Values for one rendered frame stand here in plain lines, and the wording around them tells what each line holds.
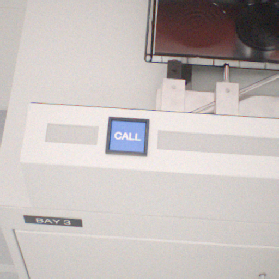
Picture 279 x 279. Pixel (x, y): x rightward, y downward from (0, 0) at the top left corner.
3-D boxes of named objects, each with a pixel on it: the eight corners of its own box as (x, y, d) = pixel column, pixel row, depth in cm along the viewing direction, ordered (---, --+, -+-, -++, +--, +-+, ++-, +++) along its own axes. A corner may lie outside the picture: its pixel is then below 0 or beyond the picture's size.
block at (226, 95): (214, 91, 113) (216, 80, 110) (236, 93, 113) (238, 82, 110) (213, 137, 109) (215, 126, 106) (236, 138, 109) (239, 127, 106)
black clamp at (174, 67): (167, 67, 115) (168, 58, 112) (181, 68, 115) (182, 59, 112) (165, 86, 113) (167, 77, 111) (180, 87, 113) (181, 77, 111)
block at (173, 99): (162, 88, 113) (162, 77, 110) (183, 90, 113) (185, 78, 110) (159, 133, 109) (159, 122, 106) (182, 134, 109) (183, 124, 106)
